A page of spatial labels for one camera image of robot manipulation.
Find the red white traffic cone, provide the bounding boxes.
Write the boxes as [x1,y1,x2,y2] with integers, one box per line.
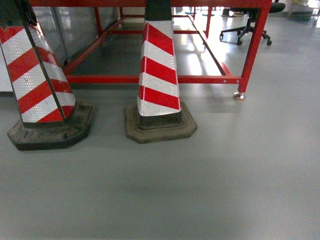
[0,0,94,151]
[124,0,198,144]

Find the red metal table frame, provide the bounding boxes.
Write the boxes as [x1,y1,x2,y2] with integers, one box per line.
[30,0,272,100]

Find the silver metal partition panel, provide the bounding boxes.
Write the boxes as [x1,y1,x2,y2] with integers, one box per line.
[32,6,120,66]

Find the black office chair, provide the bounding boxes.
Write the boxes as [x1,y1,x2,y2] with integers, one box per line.
[219,0,286,46]

